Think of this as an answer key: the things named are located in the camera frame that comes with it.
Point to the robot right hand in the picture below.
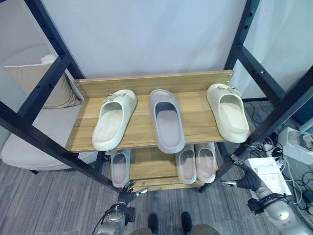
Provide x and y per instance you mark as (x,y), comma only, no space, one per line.
(250,181)

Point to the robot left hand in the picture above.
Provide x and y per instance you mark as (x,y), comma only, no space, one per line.
(126,197)

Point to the narrow wooden rack shelf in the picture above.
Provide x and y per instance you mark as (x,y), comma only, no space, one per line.
(151,164)

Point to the wide wooden rack shelf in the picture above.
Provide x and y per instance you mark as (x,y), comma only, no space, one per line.
(141,124)

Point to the grey slipper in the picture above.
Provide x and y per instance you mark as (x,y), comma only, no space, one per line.
(167,127)
(120,169)

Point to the white power strip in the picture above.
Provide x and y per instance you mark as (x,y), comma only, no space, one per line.
(269,149)

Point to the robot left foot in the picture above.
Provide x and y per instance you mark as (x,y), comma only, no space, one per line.
(152,221)

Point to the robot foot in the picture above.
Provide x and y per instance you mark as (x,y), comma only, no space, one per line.
(152,221)
(186,220)

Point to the robot left leg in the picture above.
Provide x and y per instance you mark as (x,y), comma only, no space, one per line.
(144,231)

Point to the robot leg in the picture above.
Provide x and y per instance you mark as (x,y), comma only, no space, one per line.
(204,230)
(144,231)

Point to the pale pink slipper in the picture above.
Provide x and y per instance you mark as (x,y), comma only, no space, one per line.
(187,167)
(206,164)

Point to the white plastic appliance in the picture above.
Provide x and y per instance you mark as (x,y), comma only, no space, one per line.
(297,144)

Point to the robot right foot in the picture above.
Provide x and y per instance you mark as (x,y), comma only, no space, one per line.
(186,220)

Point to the robot right leg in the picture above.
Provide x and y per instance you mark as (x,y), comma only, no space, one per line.
(204,230)

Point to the cream slipper with charm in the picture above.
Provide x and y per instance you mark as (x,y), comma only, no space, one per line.
(232,115)
(111,124)

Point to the dark blue cabinet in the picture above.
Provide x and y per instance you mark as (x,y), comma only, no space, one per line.
(303,115)

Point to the white armchair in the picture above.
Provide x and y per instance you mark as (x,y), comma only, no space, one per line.
(27,151)

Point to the beige cushion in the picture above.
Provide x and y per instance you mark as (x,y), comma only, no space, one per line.
(56,90)

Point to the black metal rack frame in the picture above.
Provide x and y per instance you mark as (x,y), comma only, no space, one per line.
(46,85)

